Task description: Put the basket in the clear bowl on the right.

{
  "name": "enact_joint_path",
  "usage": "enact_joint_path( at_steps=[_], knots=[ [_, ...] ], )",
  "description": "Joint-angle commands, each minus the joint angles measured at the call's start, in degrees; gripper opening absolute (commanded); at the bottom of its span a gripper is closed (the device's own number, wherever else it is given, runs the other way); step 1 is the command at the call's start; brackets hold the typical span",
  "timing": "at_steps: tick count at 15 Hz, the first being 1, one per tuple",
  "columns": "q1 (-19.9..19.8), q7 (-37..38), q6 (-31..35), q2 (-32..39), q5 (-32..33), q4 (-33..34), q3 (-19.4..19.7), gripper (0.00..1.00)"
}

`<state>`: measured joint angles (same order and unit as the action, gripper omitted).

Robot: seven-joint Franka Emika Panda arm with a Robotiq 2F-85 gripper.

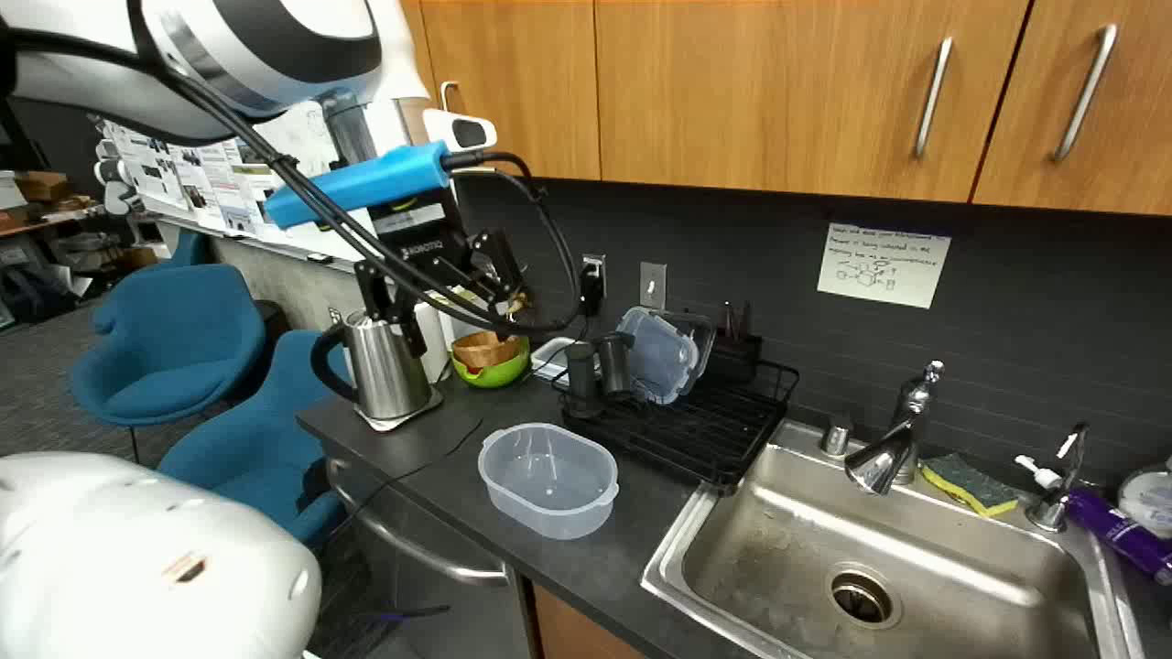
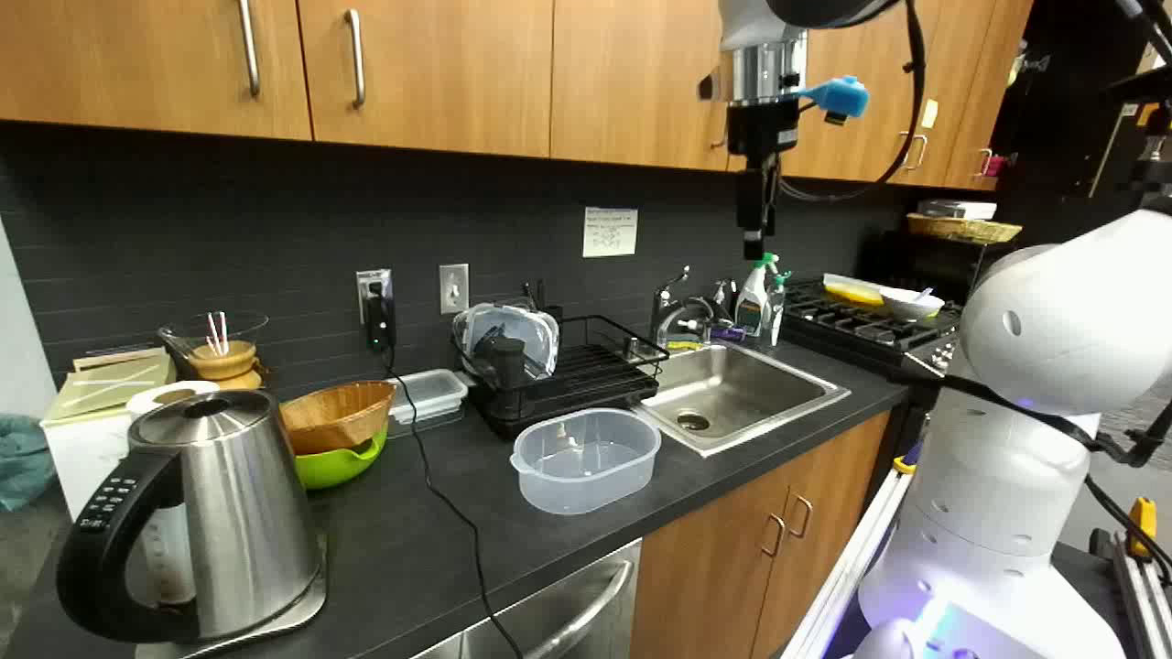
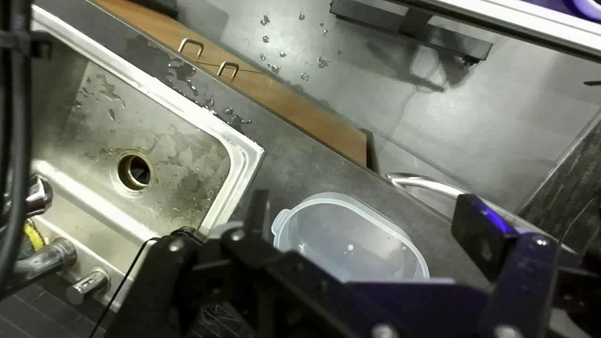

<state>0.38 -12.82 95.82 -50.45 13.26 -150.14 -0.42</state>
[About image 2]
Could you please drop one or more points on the white paper wall sign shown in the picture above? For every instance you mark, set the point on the white paper wall sign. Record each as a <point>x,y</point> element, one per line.
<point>611,232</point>

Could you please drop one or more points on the beige paper folder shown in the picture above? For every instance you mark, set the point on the beige paper folder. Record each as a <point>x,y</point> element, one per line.
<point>111,378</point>

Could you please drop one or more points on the wall power outlet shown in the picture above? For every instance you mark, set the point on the wall power outlet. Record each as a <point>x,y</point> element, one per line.
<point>372,280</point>

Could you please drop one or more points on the wooden upper cabinet door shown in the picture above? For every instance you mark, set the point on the wooden upper cabinet door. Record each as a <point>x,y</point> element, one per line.
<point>965,84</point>
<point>636,79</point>
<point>451,73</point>
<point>123,61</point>

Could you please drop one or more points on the stainless steel electric kettle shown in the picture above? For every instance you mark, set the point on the stainless steel electric kettle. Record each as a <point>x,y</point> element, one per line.
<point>241,513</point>

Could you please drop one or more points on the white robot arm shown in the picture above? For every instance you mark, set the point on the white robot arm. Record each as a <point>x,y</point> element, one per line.
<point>1026,488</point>

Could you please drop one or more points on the clear plastic oval bowl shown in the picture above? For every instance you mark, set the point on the clear plastic oval bowl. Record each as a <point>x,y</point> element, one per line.
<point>587,469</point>

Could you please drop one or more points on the black equipment stand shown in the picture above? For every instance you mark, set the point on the black equipment stand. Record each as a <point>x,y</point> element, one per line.
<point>1062,123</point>

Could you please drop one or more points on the woven wicker basket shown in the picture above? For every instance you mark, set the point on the woven wicker basket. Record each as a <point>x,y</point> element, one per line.
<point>335,415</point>

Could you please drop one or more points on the white cardboard box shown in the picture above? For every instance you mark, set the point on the white cardboard box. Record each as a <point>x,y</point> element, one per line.
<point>77,458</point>

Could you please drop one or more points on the stainless steel dishwasher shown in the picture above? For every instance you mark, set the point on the stainless steel dishwasher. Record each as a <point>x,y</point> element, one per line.
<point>549,616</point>

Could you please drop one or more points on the black mug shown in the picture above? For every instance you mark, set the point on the black mug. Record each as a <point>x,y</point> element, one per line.
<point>498,365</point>

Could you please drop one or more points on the stainless steel sink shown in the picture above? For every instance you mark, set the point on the stainless steel sink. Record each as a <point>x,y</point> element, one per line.
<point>745,393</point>

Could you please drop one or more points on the wooden cabinet door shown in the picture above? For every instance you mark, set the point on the wooden cabinet door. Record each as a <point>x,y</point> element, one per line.
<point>697,586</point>
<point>835,513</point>
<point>451,73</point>
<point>636,79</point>
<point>965,84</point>
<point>123,61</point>

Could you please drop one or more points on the bluish clear container lids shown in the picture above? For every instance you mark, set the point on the bluish clear container lids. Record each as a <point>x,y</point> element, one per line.
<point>513,325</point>

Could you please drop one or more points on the black stove top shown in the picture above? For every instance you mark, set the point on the black stove top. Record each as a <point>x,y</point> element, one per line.
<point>863,331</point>

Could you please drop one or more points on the round wooden piece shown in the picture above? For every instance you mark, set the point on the round wooden piece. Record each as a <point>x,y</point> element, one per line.
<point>226,360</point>

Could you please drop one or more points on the green plastic bowl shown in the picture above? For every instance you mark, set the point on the green plastic bowl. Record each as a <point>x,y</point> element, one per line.
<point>335,469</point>

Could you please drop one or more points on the shallow woven tray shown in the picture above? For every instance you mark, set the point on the shallow woven tray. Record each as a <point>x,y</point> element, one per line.
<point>965,226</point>

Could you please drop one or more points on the wooden lower cabinet door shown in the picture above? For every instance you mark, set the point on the wooden lower cabinet door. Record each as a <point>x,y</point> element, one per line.
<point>835,513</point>
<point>697,586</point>

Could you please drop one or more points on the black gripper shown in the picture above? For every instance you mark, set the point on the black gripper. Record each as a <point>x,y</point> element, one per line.
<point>764,128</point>

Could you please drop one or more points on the blue plastic wrist attachment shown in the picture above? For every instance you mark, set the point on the blue plastic wrist attachment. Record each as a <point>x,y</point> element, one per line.
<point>840,96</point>

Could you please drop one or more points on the wall light switch plate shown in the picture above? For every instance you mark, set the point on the wall light switch plate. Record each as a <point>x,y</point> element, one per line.
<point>455,288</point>

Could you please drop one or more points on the translucent spray bottle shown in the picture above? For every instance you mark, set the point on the translucent spray bottle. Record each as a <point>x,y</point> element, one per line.
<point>757,306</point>

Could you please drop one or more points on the glass jar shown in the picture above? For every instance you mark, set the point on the glass jar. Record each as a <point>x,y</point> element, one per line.
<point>183,331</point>

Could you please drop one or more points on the black power plug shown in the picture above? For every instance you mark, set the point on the black power plug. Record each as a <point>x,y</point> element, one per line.
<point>380,320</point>

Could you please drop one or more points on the chrome sink faucet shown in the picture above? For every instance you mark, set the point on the chrome sink faucet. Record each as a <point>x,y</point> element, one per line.
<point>683,315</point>

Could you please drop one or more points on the small clear lidded container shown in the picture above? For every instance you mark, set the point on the small clear lidded container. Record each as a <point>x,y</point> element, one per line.
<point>431,393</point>

